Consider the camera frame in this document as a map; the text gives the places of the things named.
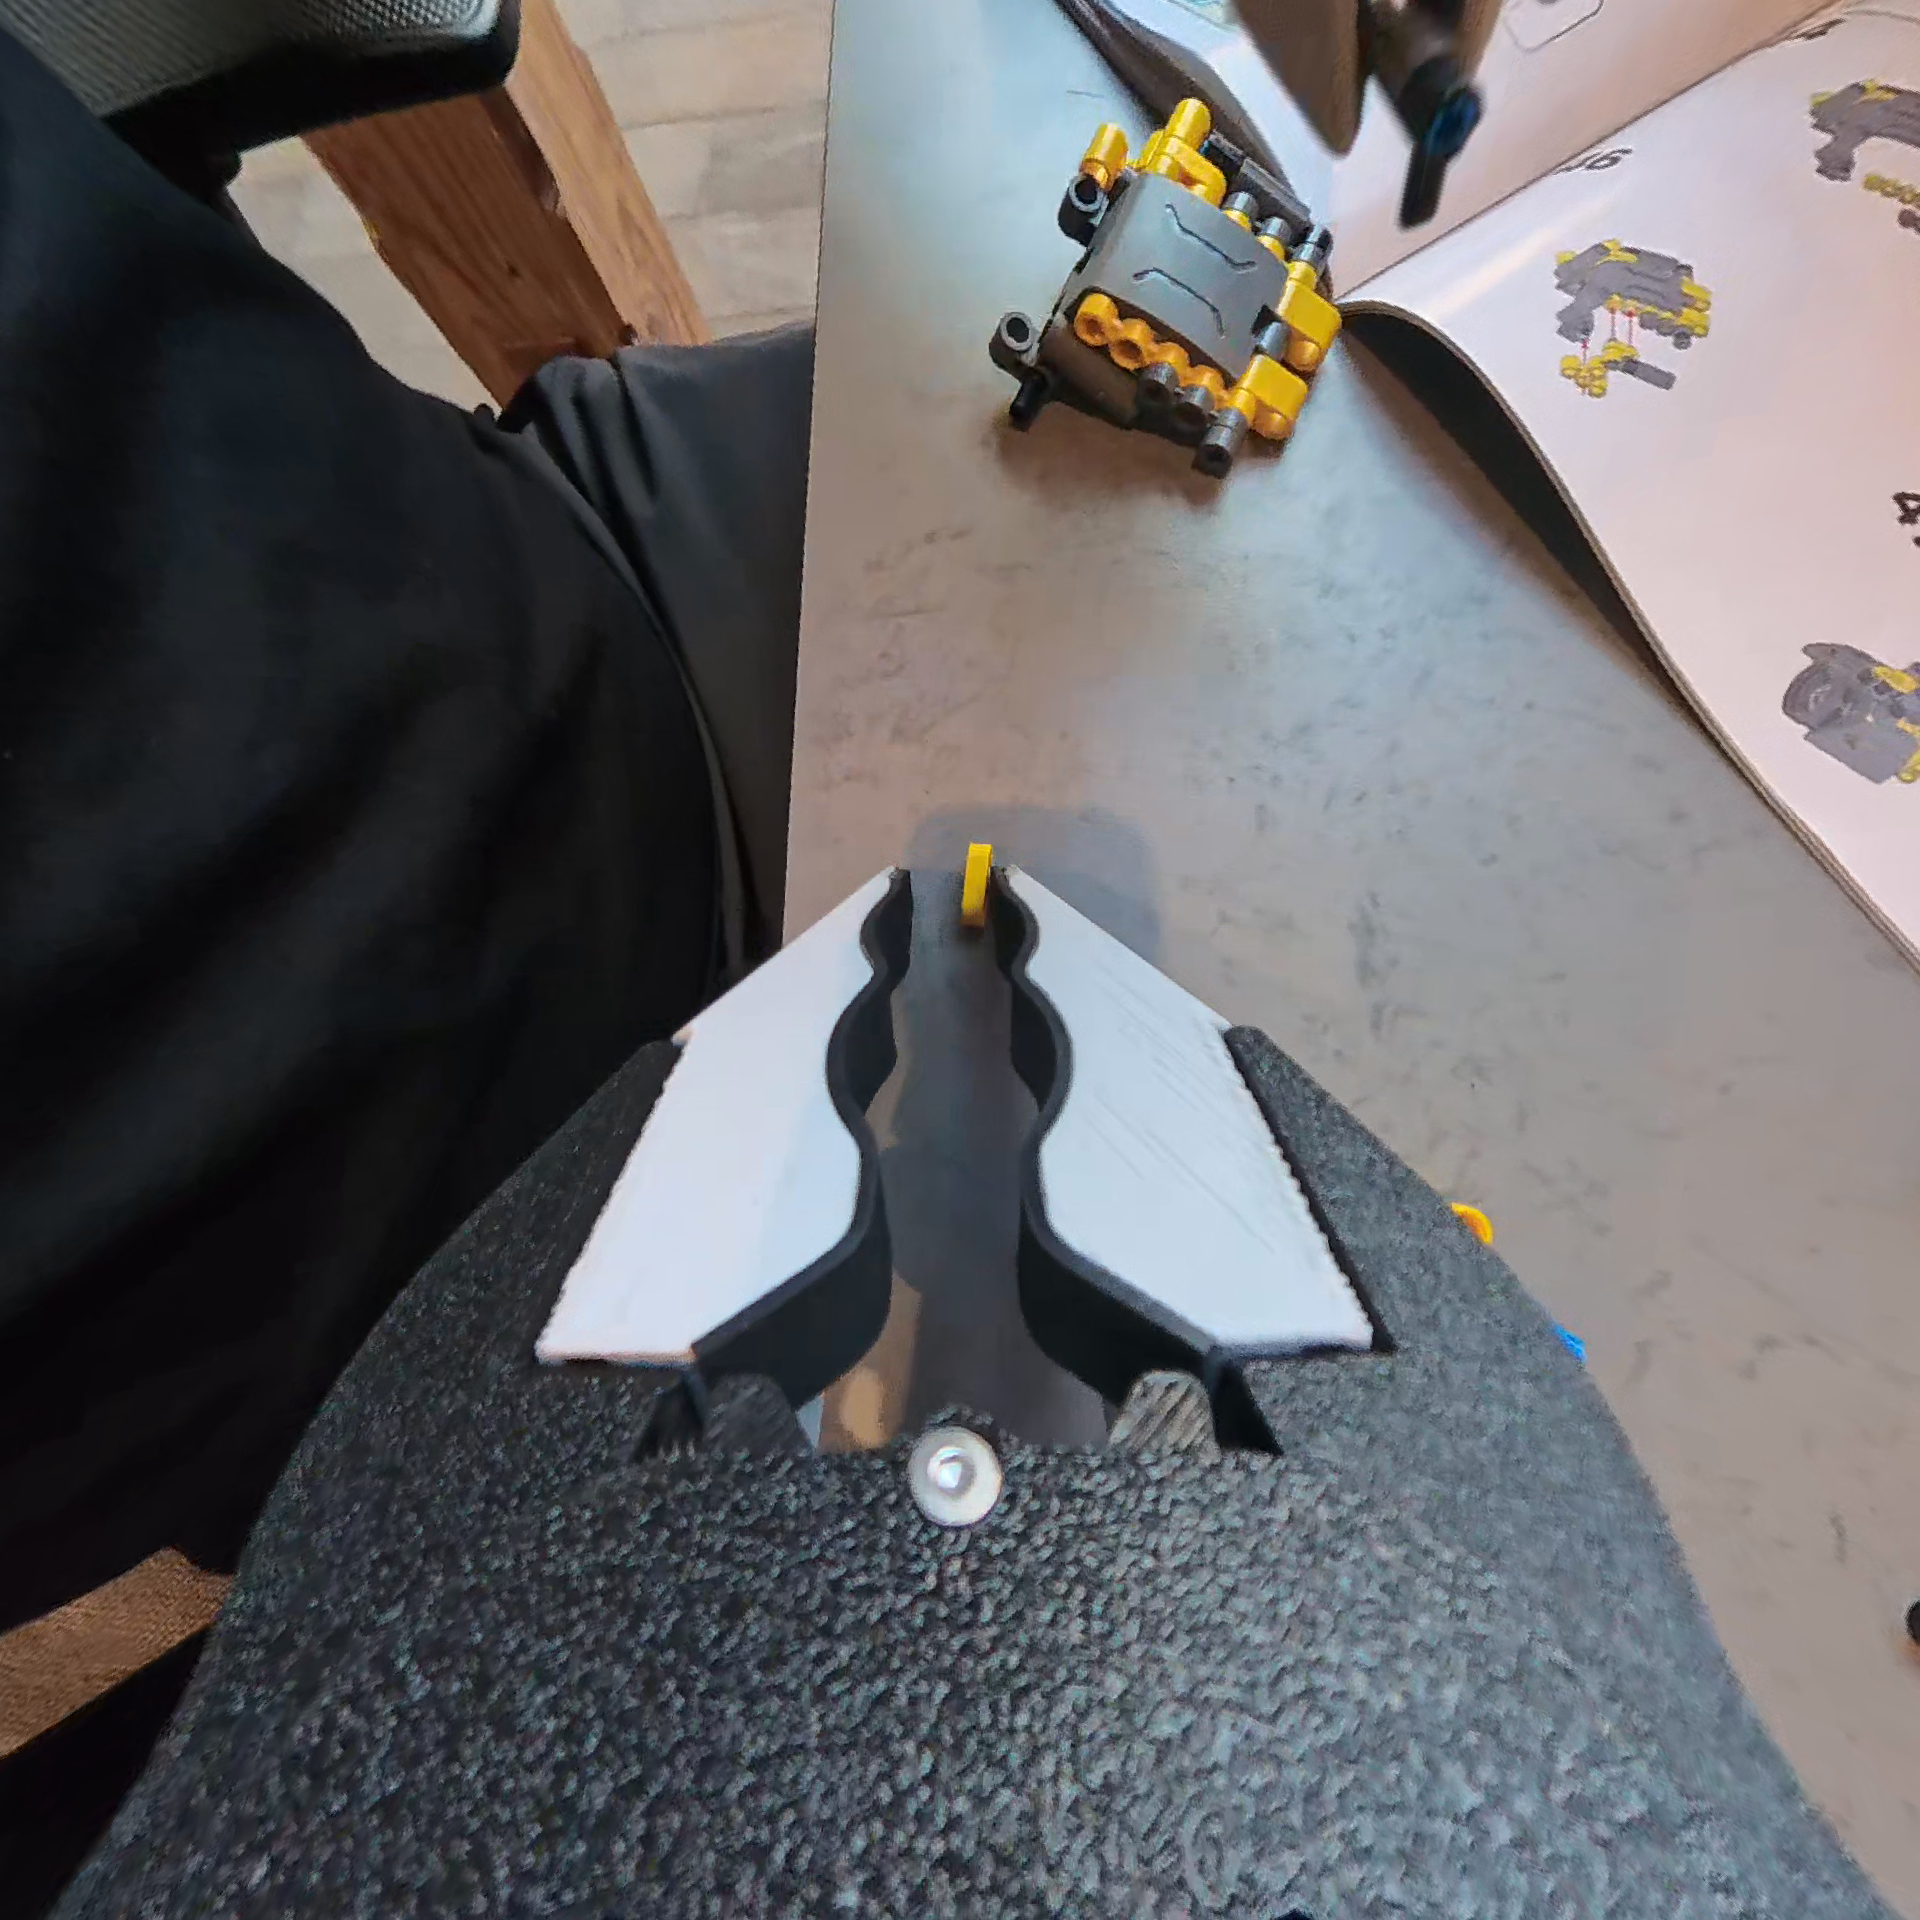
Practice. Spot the tiny yellow brick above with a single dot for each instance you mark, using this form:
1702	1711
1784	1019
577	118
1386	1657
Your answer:
1473	1223

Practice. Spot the open instruction booklet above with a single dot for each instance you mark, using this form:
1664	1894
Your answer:
1724	451

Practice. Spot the grey desk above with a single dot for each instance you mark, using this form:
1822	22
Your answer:
1275	675

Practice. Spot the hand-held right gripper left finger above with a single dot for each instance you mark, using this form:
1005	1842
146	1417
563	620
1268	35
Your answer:
721	1185

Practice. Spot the wooden table leg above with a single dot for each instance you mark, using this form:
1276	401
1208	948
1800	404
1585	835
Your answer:
494	211

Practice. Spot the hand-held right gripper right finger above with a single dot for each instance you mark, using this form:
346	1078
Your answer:
1184	1185

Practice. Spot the small yellow connector brick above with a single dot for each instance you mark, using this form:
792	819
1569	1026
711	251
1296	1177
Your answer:
975	884

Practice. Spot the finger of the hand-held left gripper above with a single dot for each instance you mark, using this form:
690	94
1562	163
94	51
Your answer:
1440	27
1304	52

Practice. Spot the person's dark clothing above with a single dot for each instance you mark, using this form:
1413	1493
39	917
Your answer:
300	750

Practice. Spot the yellow grey brick assembly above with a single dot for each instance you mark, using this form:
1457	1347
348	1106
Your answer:
1184	270

